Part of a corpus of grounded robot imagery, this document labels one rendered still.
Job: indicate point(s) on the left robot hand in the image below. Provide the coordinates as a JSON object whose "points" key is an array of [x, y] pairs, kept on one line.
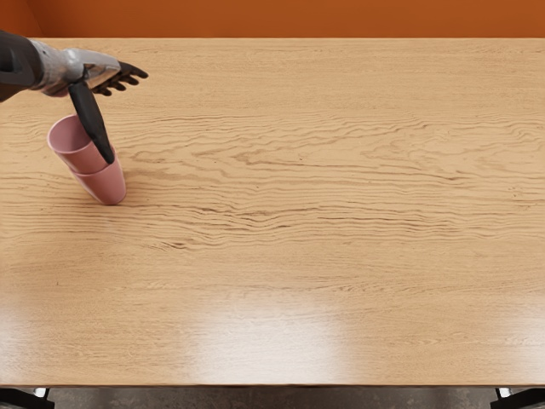
{"points": [[70, 68]]}

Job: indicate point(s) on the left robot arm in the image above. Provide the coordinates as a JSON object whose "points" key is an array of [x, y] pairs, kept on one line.
{"points": [[13, 61]]}

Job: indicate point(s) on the pink plastic cup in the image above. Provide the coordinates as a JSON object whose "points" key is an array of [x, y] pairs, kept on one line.
{"points": [[106, 185], [76, 147]]}

